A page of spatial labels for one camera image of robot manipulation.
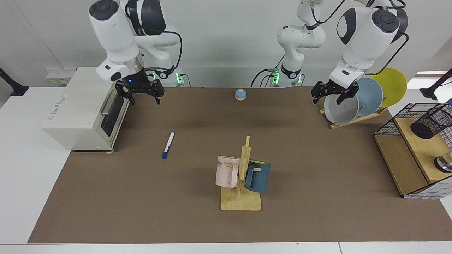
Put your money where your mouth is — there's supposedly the dark blue mug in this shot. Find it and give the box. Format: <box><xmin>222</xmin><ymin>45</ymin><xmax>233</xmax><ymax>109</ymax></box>
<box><xmin>244</xmin><ymin>160</ymin><xmax>272</xmax><ymax>193</ymax></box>

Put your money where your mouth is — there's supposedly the black base cable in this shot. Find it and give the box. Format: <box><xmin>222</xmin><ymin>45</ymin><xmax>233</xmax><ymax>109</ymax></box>
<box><xmin>250</xmin><ymin>68</ymin><xmax>275</xmax><ymax>88</ymax></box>

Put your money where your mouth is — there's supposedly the pink mug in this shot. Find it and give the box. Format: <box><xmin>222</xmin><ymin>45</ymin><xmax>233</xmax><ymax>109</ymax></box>
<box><xmin>215</xmin><ymin>156</ymin><xmax>242</xmax><ymax>188</ymax></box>

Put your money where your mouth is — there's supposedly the brown table cloth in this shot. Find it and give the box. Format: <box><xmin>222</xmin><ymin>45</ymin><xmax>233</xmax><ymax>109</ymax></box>
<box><xmin>28</xmin><ymin>87</ymin><xmax>452</xmax><ymax>244</ymax></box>

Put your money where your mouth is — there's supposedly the yellow plate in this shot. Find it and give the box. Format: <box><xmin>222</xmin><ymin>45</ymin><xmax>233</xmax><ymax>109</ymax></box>
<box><xmin>370</xmin><ymin>68</ymin><xmax>408</xmax><ymax>108</ymax></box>

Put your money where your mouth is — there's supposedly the white wall socket box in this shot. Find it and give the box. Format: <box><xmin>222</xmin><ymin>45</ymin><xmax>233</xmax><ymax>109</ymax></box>
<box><xmin>46</xmin><ymin>68</ymin><xmax>78</xmax><ymax>86</ymax></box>

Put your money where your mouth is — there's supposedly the light blue plate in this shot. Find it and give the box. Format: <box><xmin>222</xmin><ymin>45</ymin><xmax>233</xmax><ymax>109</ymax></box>
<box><xmin>353</xmin><ymin>78</ymin><xmax>383</xmax><ymax>117</ymax></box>

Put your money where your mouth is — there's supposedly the wire basket with wooden floor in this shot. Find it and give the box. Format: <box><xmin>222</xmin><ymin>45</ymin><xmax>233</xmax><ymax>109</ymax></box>
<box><xmin>374</xmin><ymin>103</ymin><xmax>452</xmax><ymax>200</ymax></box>

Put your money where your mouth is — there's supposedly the wooden plate rack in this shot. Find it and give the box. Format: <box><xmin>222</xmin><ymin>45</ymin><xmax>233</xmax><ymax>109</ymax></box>
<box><xmin>320</xmin><ymin>106</ymin><xmax>388</xmax><ymax>130</ymax></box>

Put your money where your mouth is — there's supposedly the white marker with blue cap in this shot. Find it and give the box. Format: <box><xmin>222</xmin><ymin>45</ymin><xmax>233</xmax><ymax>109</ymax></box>
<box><xmin>162</xmin><ymin>132</ymin><xmax>176</xmax><ymax>159</ymax></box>

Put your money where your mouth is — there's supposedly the pale toaster oven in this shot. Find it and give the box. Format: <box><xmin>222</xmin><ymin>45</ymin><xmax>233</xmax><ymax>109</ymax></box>
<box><xmin>42</xmin><ymin>66</ymin><xmax>133</xmax><ymax>153</ymax></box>

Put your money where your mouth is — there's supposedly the grey plate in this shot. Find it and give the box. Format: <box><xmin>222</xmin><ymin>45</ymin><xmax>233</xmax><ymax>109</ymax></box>
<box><xmin>324</xmin><ymin>90</ymin><xmax>360</xmax><ymax>126</ymax></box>

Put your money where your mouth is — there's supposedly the silver metal cup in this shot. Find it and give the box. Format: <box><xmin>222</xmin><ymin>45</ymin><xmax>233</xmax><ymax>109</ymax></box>
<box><xmin>434</xmin><ymin>150</ymin><xmax>452</xmax><ymax>174</ymax></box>

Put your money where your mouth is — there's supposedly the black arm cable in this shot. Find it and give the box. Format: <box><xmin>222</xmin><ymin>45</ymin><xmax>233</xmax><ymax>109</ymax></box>
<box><xmin>144</xmin><ymin>31</ymin><xmax>183</xmax><ymax>77</ymax></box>
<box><xmin>310</xmin><ymin>0</ymin><xmax>410</xmax><ymax>75</ymax></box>

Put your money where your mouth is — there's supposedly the black mesh pen holder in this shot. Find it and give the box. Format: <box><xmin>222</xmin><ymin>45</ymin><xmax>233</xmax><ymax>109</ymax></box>
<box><xmin>410</xmin><ymin>107</ymin><xmax>452</xmax><ymax>140</ymax></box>

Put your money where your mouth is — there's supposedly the wooden cup stand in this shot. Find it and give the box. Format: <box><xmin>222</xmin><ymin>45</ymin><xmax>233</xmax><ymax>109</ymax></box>
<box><xmin>220</xmin><ymin>136</ymin><xmax>262</xmax><ymax>211</ymax></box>

